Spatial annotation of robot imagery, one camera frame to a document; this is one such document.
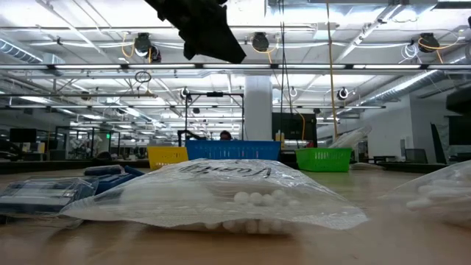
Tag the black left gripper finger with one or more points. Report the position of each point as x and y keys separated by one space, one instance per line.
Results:
x=226 y=40
x=198 y=46

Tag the yellow bottle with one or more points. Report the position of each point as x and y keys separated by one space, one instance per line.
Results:
x=280 y=136

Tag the black wall screen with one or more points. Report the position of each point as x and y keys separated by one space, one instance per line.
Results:
x=294 y=127

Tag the white building pillar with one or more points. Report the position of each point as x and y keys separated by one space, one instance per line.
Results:
x=258 y=110

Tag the background black robot arm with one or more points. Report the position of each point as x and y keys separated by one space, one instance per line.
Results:
x=184 y=136

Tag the blue toothbrush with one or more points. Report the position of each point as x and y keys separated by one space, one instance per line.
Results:
x=110 y=182

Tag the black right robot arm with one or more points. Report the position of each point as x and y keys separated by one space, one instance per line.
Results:
x=461 y=101

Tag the person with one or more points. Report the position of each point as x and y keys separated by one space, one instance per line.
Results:
x=225 y=136

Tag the yellow plastic basket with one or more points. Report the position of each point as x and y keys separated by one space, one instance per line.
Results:
x=165 y=157

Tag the clear packet with blue toothbrush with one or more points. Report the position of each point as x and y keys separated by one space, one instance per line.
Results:
x=44 y=195

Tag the cotton swab zip bag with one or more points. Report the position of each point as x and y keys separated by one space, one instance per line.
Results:
x=434 y=191

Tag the black desk monitor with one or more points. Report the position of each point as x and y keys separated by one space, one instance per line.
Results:
x=460 y=130
x=23 y=135

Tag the black metal frame stand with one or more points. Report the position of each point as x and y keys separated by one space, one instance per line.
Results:
x=185 y=114

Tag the black workstation frame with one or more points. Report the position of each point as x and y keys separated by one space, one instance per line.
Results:
x=92 y=128

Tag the green plastic basket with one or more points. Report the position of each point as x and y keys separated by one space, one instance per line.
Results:
x=324 y=159

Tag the black table frame rail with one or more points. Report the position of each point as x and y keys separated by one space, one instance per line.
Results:
x=55 y=165

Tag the blue plastic basket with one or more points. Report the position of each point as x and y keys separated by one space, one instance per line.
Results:
x=232 y=150

